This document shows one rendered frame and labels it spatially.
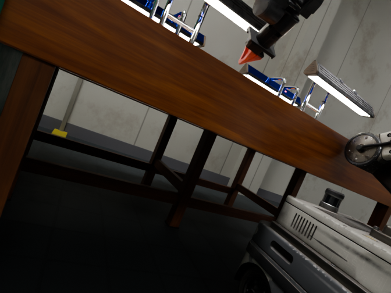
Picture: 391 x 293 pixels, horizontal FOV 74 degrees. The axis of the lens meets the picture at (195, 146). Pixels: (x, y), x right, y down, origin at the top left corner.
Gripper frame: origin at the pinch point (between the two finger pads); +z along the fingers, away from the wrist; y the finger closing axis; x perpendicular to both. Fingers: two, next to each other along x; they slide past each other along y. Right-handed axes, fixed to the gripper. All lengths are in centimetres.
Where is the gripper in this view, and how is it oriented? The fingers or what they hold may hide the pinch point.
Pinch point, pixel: (241, 61)
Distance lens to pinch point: 87.8
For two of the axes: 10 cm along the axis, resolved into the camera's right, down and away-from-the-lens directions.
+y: -8.2, -3.0, -4.8
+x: -0.1, 8.6, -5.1
